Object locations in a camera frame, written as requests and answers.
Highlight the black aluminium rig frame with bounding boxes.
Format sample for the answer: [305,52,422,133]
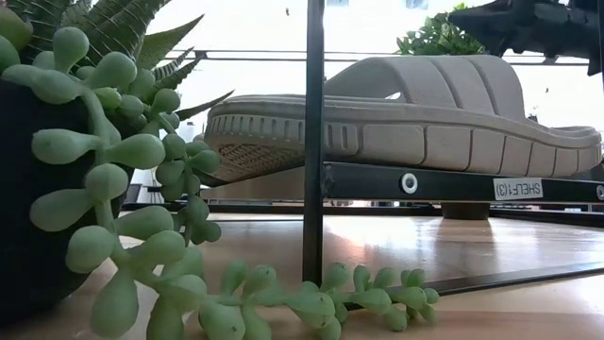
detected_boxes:
[120,201,604,228]

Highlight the pale green bead succulent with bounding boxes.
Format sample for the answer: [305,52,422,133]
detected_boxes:
[0,25,441,340]

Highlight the white shelf label sticker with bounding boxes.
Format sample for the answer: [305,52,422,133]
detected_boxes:
[493,177,545,201]

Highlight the leafy green plant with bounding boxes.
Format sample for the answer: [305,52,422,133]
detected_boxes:
[395,3,487,57]

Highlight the thin dark background rail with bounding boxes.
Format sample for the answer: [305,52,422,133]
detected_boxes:
[167,48,604,66]

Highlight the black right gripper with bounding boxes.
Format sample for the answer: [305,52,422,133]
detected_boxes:
[446,0,589,56]

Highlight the grey foam slide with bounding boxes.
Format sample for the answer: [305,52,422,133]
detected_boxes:
[200,54,604,188]

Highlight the spiky green succulent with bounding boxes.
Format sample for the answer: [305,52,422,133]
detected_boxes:
[0,0,236,122]

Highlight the black metal frame shelf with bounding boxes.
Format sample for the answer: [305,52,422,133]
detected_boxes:
[197,0,604,312]

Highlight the black succulent pot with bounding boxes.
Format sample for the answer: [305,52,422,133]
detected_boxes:
[0,77,136,327]

